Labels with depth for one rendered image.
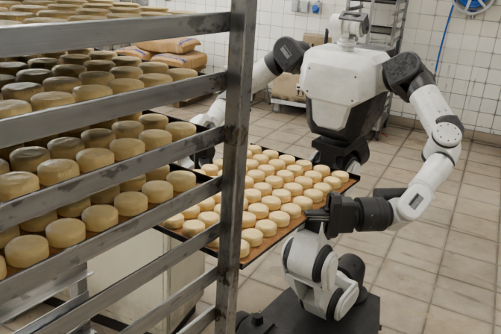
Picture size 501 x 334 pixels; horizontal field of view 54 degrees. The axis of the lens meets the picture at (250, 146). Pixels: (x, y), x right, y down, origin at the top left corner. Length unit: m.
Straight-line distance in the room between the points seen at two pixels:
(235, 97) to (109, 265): 1.53
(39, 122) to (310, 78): 1.21
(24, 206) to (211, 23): 0.36
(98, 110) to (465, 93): 5.12
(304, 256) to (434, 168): 0.63
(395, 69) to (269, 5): 4.47
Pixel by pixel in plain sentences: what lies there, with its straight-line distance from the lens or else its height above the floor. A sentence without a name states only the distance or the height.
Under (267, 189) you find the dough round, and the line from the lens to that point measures 1.33.
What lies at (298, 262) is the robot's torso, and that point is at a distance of 1.84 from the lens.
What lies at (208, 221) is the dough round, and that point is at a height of 1.02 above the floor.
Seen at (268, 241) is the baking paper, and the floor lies 1.00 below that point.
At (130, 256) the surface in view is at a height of 0.44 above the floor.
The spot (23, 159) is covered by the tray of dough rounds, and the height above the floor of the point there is 1.33.
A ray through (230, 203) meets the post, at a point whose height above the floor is 1.20.
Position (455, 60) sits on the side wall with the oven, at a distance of 5.52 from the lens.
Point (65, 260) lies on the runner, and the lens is 0.66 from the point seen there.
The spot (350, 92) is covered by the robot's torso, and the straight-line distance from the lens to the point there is 1.62.
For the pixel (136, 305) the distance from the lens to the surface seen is 2.24.
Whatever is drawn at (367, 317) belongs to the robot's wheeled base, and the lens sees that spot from 2.35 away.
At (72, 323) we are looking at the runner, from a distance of 0.72.
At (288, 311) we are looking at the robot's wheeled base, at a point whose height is 0.17.
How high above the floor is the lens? 1.59
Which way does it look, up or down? 20 degrees down
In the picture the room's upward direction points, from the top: 4 degrees clockwise
